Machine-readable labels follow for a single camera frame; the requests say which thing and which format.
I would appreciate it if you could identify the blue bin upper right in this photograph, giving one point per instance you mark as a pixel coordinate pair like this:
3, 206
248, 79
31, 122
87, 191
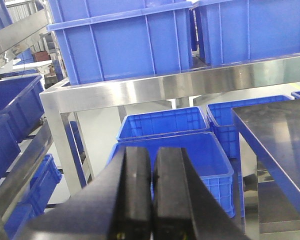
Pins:
232, 31

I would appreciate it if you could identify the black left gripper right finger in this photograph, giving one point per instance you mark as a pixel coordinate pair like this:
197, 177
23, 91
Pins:
183, 207

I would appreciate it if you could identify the blue floor bin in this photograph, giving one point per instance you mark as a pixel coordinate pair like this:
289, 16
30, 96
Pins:
221, 121
163, 123
207, 156

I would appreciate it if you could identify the left steel side rack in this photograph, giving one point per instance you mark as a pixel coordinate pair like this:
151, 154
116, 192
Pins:
14, 39

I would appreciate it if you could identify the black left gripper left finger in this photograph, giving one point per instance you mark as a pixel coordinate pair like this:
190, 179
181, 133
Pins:
116, 205

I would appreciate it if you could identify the blue floor bin near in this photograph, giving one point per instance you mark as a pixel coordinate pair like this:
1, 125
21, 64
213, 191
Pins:
207, 156

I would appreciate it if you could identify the blue bin upper middle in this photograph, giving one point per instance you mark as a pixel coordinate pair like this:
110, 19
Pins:
103, 40

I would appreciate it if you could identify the blue floor bin right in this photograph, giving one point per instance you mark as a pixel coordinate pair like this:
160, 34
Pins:
221, 121

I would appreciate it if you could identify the blue bin on side rack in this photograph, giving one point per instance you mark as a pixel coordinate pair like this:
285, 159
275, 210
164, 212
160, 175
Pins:
20, 99

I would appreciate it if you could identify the blue floor bin far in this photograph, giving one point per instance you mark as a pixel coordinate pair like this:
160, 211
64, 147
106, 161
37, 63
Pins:
163, 123

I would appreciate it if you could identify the stainless steel shelf rack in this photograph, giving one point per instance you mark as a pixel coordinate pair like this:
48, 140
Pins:
62, 99

